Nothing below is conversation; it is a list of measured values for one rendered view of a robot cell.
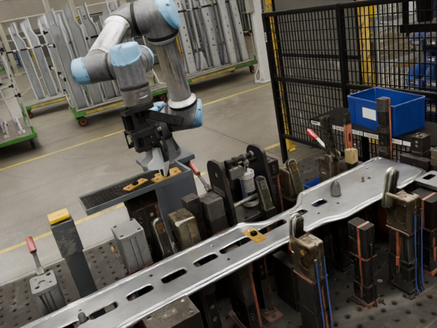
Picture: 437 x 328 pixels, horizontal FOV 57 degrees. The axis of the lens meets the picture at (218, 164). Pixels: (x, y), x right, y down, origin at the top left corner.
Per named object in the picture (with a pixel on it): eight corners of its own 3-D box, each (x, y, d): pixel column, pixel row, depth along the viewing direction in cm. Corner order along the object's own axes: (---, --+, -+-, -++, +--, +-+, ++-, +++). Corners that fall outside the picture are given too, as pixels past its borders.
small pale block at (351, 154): (357, 234, 165) (350, 151, 152) (350, 231, 168) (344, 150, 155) (363, 231, 167) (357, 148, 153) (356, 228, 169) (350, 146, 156)
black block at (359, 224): (371, 315, 126) (366, 235, 115) (345, 297, 135) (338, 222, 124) (389, 303, 129) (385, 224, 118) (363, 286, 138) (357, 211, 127)
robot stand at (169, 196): (157, 234, 196) (134, 158, 182) (194, 217, 204) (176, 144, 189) (172, 252, 179) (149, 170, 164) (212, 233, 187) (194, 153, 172)
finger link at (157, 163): (150, 182, 111) (140, 151, 109) (169, 174, 114) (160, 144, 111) (155, 185, 109) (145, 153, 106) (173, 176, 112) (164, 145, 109)
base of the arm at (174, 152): (142, 157, 180) (136, 136, 177) (173, 147, 186) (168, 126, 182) (153, 166, 167) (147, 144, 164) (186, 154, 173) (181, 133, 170)
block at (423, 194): (431, 280, 134) (431, 205, 124) (402, 265, 144) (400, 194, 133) (449, 267, 138) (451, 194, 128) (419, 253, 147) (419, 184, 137)
